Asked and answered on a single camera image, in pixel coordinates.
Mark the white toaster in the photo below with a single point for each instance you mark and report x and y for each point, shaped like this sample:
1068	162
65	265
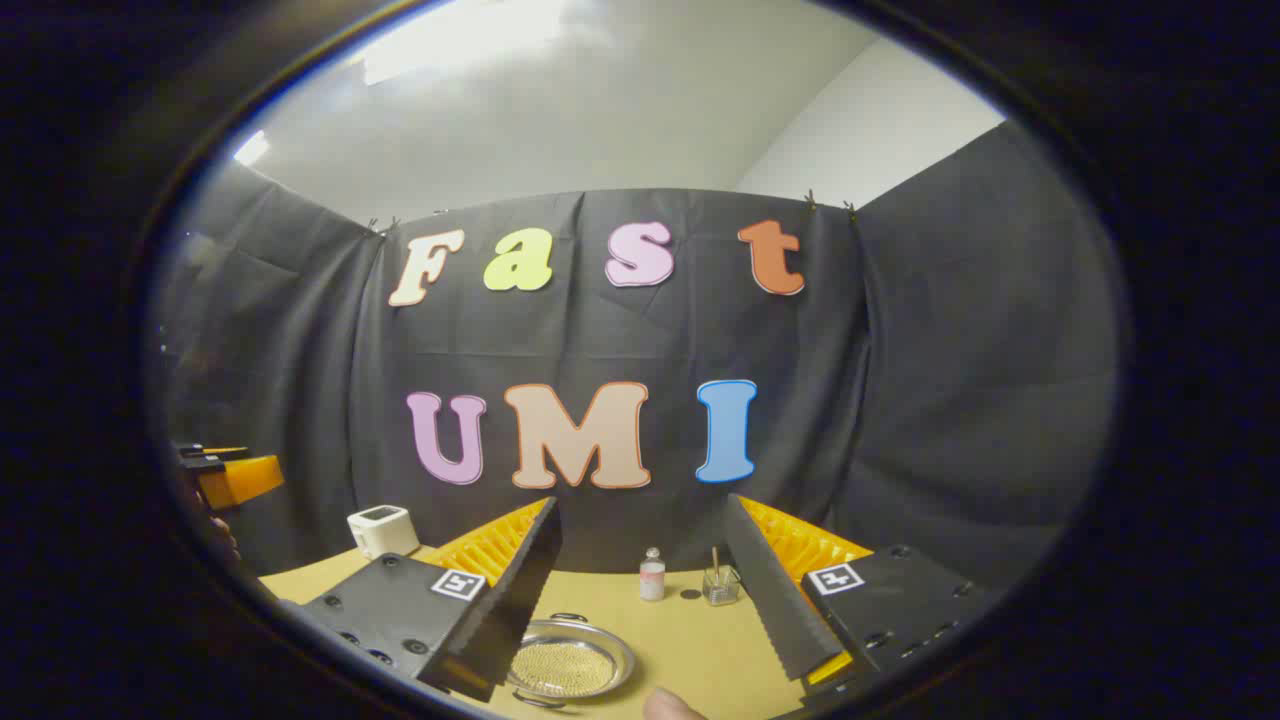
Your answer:
382	530

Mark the heap of yellow beans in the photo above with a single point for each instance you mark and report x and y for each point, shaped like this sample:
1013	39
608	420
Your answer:
565	668

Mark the wooden stick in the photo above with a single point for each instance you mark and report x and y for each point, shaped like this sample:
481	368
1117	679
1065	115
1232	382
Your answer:
715	562

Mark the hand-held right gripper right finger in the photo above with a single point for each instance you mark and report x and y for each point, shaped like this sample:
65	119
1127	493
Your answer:
775	600

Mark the stainless steel pot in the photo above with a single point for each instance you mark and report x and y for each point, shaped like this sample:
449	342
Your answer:
610	655

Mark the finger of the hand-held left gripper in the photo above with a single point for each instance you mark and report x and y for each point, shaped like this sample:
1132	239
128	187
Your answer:
240	478

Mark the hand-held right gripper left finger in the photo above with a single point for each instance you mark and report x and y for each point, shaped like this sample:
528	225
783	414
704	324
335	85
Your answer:
510	610

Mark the clear bottle pink label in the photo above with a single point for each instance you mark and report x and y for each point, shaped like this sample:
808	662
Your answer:
652	578

